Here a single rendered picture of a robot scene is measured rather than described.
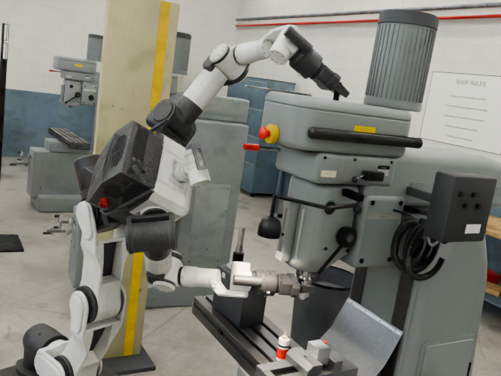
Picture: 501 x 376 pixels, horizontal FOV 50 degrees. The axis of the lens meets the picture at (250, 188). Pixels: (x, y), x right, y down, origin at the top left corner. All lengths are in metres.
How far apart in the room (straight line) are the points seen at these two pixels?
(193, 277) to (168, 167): 0.40
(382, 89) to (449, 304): 0.85
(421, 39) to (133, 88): 1.89
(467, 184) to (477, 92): 5.07
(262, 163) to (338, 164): 7.48
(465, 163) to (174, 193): 1.08
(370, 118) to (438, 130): 5.34
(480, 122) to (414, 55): 4.84
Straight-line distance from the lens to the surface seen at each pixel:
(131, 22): 3.30
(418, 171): 1.98
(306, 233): 1.78
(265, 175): 9.27
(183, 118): 1.88
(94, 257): 2.04
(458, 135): 6.88
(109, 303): 2.13
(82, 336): 2.15
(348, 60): 8.51
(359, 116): 1.73
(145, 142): 1.74
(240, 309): 2.23
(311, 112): 1.62
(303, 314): 3.95
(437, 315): 2.17
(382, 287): 2.19
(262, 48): 1.80
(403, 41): 1.91
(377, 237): 1.91
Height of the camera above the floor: 1.91
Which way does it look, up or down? 11 degrees down
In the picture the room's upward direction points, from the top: 8 degrees clockwise
